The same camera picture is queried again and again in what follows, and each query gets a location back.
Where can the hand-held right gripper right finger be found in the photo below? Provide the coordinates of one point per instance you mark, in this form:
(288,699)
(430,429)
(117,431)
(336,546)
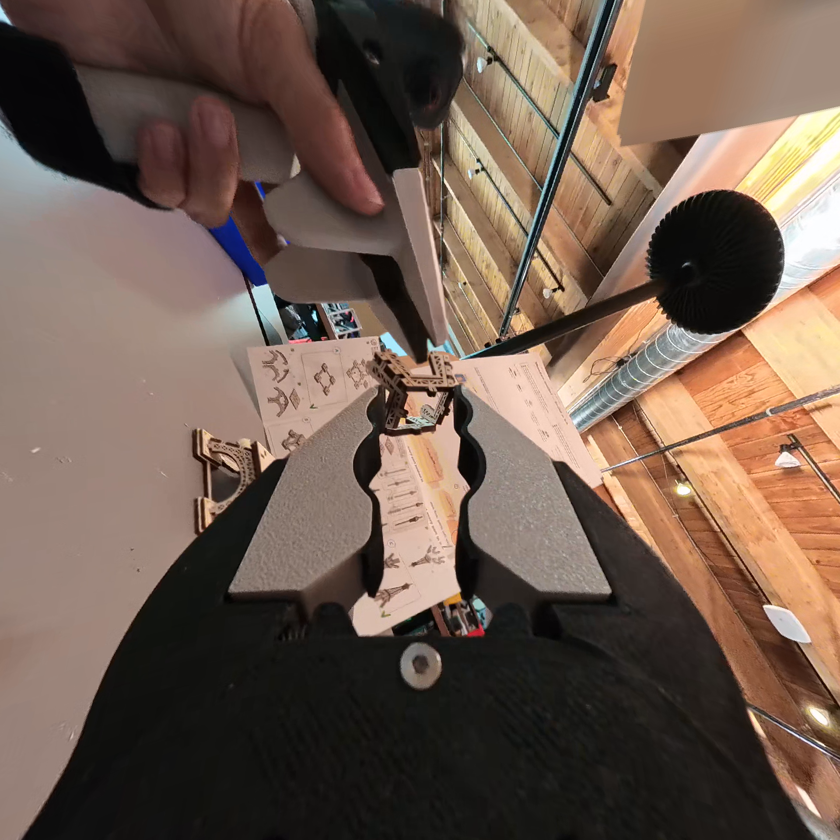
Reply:
(535,525)

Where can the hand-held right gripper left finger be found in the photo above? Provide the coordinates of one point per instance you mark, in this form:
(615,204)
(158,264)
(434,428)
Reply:
(308,518)

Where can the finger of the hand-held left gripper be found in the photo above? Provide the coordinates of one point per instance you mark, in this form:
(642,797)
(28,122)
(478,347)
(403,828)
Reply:
(420,249)
(321,275)

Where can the person's left hand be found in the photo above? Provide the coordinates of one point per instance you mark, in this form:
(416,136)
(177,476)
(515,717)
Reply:
(249,52)

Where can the wooden tower base model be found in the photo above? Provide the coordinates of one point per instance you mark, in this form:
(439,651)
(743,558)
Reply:
(229,459)

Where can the colourful tool clutter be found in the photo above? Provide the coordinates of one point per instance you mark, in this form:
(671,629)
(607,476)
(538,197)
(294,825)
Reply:
(459,617)

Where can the assembly instruction sheet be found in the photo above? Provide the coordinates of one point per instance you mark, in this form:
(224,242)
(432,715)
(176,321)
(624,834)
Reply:
(518,407)

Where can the metal ceiling beam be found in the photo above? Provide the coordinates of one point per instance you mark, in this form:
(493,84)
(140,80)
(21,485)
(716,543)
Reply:
(564,151)

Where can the black ceiling rod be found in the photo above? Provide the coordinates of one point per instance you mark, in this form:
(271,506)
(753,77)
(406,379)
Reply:
(722,430)

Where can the white square ceiling device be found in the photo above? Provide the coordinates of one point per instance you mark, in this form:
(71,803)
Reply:
(787,623)

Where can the black pleated lamp on pole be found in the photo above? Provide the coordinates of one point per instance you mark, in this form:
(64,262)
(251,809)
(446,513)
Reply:
(722,262)

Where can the silver ventilation duct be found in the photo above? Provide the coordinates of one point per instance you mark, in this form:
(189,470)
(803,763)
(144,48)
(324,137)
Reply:
(656,354)

